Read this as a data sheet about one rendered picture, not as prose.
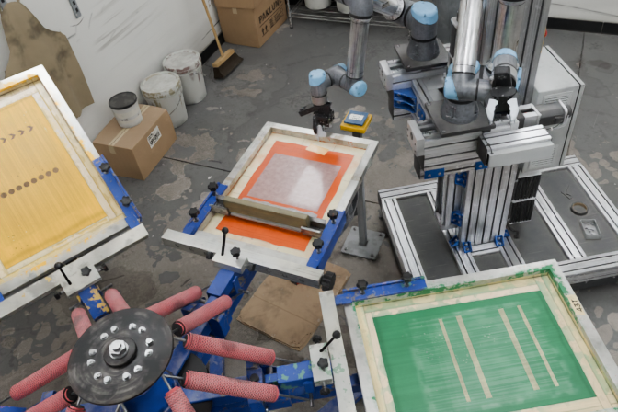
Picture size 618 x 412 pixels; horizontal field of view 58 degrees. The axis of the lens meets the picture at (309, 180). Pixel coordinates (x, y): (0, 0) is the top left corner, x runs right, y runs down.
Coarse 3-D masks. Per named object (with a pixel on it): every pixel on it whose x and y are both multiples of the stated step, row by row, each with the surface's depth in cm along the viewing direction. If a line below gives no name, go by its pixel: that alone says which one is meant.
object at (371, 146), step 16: (272, 128) 280; (288, 128) 277; (304, 128) 276; (256, 144) 271; (352, 144) 266; (368, 144) 262; (240, 160) 263; (368, 160) 254; (240, 176) 260; (352, 176) 248; (224, 192) 249; (352, 192) 240; (272, 256) 219; (288, 256) 218
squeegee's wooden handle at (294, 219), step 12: (228, 204) 236; (240, 204) 232; (252, 204) 231; (264, 204) 230; (252, 216) 235; (264, 216) 232; (276, 216) 228; (288, 216) 225; (300, 216) 223; (300, 228) 227
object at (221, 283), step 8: (224, 272) 209; (232, 272) 209; (216, 280) 207; (224, 280) 206; (232, 280) 208; (216, 288) 204; (224, 288) 204; (232, 288) 209; (208, 296) 205; (216, 296) 202
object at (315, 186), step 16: (320, 160) 263; (336, 160) 262; (304, 176) 256; (320, 176) 255; (336, 176) 254; (288, 192) 249; (304, 192) 248; (320, 192) 247; (336, 192) 246; (304, 208) 241; (320, 208) 240; (272, 240) 230; (288, 240) 229; (304, 240) 228
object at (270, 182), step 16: (288, 144) 274; (272, 160) 266; (288, 160) 265; (304, 160) 264; (256, 176) 259; (272, 176) 258; (288, 176) 257; (256, 192) 251; (272, 192) 250; (224, 224) 239; (240, 224) 238; (256, 224) 237
